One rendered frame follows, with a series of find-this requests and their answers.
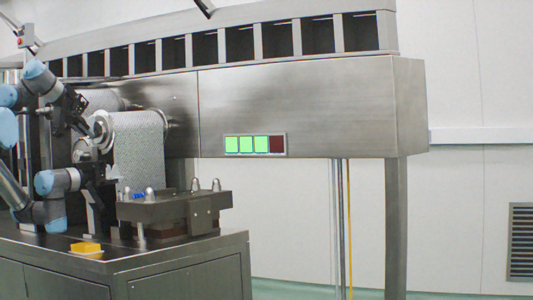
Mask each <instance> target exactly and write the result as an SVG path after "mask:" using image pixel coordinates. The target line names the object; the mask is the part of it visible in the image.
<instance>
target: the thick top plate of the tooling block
mask: <svg viewBox="0 0 533 300"><path fill-rule="evenodd" d="M211 190H212V189H201V190H196V191H192V190H185V191H180V192H177V193H172V194H167V195H160V196H155V201H156V202H153V203H145V197H142V198H134V199H133V201H128V202H124V201H116V202H115V205H116V213H117V220H123V221H132V222H138V223H148V224H152V223H158V222H162V221H168V220H174V219H178V218H184V217H187V214H186V201H192V200H196V199H203V198H210V199H211V210H212V212H214V211H221V210H226V209H230V208H233V192H232V190H222V191H221V192H211Z"/></svg>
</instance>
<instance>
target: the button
mask: <svg viewBox="0 0 533 300"><path fill-rule="evenodd" d="M71 251H73V252H79V253H82V254H87V253H91V252H97V251H101V245H100V244H98V243H92V242H81V243H74V244H71Z"/></svg>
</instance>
